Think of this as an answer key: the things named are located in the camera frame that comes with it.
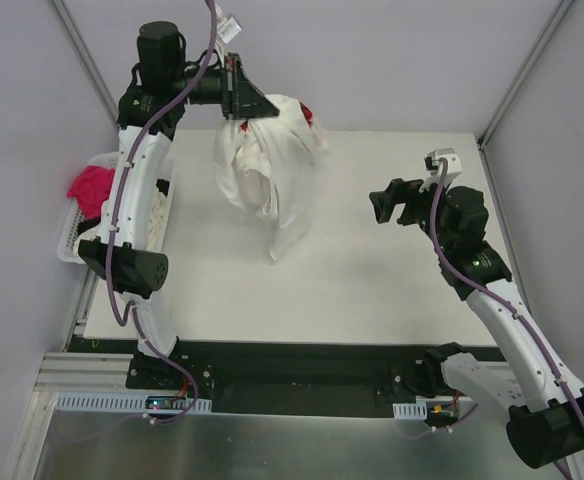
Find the aluminium front rail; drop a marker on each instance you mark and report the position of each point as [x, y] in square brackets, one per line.
[65, 370]

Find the white cable duct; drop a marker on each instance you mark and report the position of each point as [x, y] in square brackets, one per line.
[417, 411]
[130, 403]

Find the pink t-shirt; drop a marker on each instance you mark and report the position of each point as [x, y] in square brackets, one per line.
[91, 188]

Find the white red-print t-shirt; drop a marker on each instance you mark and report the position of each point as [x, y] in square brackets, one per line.
[269, 167]

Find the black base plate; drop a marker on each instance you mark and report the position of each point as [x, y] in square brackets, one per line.
[320, 380]

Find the left aluminium frame post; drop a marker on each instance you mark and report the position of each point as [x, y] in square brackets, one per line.
[85, 59]

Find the white t-shirt pile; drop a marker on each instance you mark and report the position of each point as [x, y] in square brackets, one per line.
[159, 215]

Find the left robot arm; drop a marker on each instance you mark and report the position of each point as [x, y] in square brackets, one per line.
[163, 83]

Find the white plastic laundry basket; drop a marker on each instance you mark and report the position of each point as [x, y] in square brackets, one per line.
[77, 227]

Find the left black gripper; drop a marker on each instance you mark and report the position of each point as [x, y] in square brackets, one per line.
[228, 86]

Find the right white cable duct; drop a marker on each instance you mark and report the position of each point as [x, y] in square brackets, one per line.
[417, 411]

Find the aluminium frame post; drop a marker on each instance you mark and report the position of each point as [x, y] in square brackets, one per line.
[549, 31]
[85, 59]

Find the right aluminium frame post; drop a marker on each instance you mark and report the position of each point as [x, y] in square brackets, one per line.
[549, 31]

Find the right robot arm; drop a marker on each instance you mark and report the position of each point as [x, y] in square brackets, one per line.
[542, 410]

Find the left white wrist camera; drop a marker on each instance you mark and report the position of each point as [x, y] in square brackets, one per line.
[228, 28]

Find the left white cable duct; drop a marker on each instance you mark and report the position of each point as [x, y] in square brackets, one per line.
[130, 403]

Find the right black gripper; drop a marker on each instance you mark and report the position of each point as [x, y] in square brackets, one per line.
[411, 201]

